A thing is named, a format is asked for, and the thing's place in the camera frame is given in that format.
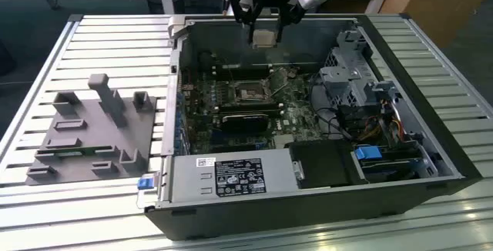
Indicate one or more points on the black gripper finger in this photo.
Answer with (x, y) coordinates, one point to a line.
(291, 14)
(246, 8)

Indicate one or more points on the silver square CPU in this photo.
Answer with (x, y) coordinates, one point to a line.
(266, 38)

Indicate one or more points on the CPU socket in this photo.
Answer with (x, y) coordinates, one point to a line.
(249, 92)

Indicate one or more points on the metal drive cage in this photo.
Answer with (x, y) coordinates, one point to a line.
(346, 75)

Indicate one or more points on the green motherboard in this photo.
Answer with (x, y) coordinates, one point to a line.
(293, 118)

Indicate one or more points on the wooden cabinet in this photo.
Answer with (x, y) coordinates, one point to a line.
(438, 5)

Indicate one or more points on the black graphics card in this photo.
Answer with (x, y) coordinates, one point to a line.
(244, 122)

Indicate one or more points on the silver heatsink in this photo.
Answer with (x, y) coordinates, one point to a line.
(281, 141)

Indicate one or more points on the blue disk carrier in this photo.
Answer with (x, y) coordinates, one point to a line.
(369, 153)

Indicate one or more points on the black drive bay shroud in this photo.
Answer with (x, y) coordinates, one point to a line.
(325, 164)

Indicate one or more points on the grey parts rack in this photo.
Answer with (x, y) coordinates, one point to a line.
(92, 135)

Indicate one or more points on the silver power supply unit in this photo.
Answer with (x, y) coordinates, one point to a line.
(192, 176)

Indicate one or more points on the green RAM stick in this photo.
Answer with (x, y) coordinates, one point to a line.
(88, 151)

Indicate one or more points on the blue case latch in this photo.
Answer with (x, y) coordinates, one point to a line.
(146, 182)

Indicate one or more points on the black open PC case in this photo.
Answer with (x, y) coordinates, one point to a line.
(269, 222)

